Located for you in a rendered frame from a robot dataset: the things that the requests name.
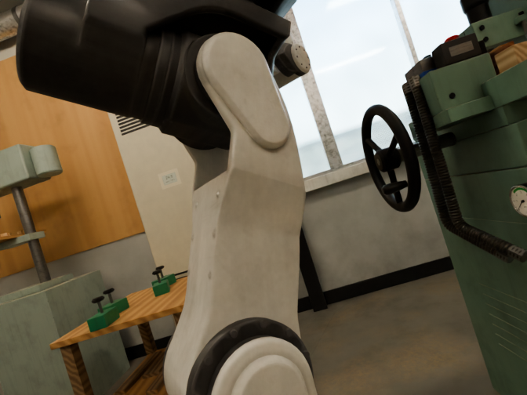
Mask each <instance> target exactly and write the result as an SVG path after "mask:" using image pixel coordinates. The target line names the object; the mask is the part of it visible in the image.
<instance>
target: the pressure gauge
mask: <svg viewBox="0 0 527 395"><path fill-rule="evenodd" d="M509 198H510V202H511V205H512V207H513V208H514V210H515V211H516V212H517V213H518V214H520V215H521V216H524V217H526V218H527V182H526V183H522V184H519V185H515V186H513V187H512V188H511V190H510V193H509ZM521 200H524V201H525V202H524V203H522V204H521ZM520 204H521V206H520ZM519 206H520V208H519ZM518 208H519V209H518Z"/></svg>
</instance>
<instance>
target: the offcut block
mask: <svg viewBox="0 0 527 395"><path fill-rule="evenodd" d="M494 57H495V60H496V64H497V67H498V69H499V72H500V74H501V73H503V72H504V71H506V70H508V69H510V68H511V67H513V66H515V65H517V64H519V63H521V62H522V61H524V60H527V41H525V42H521V43H518V44H515V45H512V46H510V47H508V48H507V49H505V50H504V51H502V52H500V53H498V54H496V55H495V56H494Z"/></svg>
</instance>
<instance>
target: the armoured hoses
mask: <svg viewBox="0 0 527 395"><path fill-rule="evenodd" d="M402 91H403V94H404V95H405V98H406V101H407V104H408V105H407V106H408V108H409V113H410V116H411V119H412V122H413V127H414V129H415V132H416V137H417V139H418V141H417V142H419V143H418V144H419V147H420V150H421V151H420V152H421V153H422V155H423V156H422V158H423V163H425V164H424V165H425V168H426V171H427V175H428V179H429V181H430V182H429V184H430V185H431V189H432V192H433V193H432V194H433V197H434V199H435V201H434V202H436V203H435V204H436V205H437V206H436V207H437V210H438V213H439V214H438V215H439V218H440V221H442V224H443V225H444V227H446V229H447V230H448V231H449V232H452V233H453V234H455V235H456V236H459V237H461V238H462V239H464V240H466V241H469V242H470V243H471V244H473V245H475V246H477V247H479V248H480V249H483V250H485V251H486V252H488V253H489V254H492V255H494V256H495V257H497V258H498V259H501V260H503V261H504V262H506V263H511V262H512V261H513V260H514V259H516V260H517V261H520V262H522V263H523V262H525V261H526V260H527V250H525V249H523V248H520V247H518V246H516V245H513V244H511V243H509V242H508V241H505V240H502V239H501V238H498V237H496V236H495V235H494V236H492V235H491V234H489V233H486V232H485V231H483V230H480V229H478V228H477V227H474V226H472V225H469V224H468V223H466V222H465V220H464V219H463V217H462V215H461V214H462V212H460V211H461V210H460V206H459V204H458V201H457V198H456V195H455V194H456V193H455V192H454V191H455V190H454V189H453V188H454V187H453V186H452V185H453V184H452V181H451V178H450V175H449V172H448V171H449V170H448V167H446V166H447V164H446V161H445V159H444V157H445V156H443V153H442V148H441V145H440V142H439V139H438V136H437V135H438V134H437V132H436V131H435V130H436V128H435V126H434V123H433V120H432V117H431V112H430V110H429V107H428V106H427V101H426V99H425V96H424V95H423V90H422V88H421V85H420V76H419V75H418V74H417V75H414V76H412V77H411V78H409V81H408V82H405V83H404V84H402ZM446 202H447V203H446ZM447 205H448V206H447ZM448 208H449V209H448ZM450 216H451V217H450Z"/></svg>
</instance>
